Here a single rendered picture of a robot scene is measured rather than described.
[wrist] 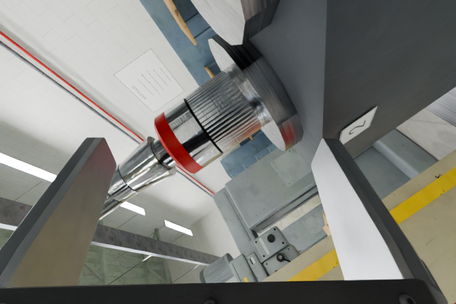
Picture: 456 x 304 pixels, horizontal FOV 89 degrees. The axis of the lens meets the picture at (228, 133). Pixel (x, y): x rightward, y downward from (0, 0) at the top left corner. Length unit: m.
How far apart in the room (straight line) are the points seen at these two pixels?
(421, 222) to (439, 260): 0.15
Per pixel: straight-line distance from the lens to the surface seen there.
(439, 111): 0.38
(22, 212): 3.51
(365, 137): 0.17
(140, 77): 4.95
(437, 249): 1.42
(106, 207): 0.18
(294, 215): 8.04
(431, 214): 1.45
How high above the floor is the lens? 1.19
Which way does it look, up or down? 1 degrees up
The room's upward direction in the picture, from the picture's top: 125 degrees counter-clockwise
